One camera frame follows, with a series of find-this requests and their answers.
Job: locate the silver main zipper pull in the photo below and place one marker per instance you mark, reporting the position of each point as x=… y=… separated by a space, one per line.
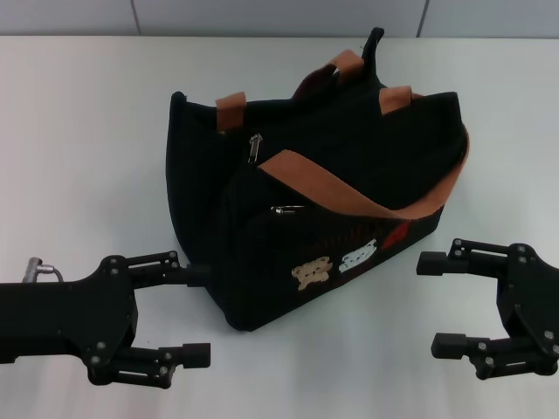
x=254 y=146

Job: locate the silver pocket zipper pull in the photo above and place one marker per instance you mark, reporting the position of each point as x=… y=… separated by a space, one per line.
x=281 y=210

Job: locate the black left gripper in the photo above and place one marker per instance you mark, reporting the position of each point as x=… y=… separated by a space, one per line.
x=65 y=318

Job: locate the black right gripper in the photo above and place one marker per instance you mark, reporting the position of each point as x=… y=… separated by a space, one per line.
x=533 y=301

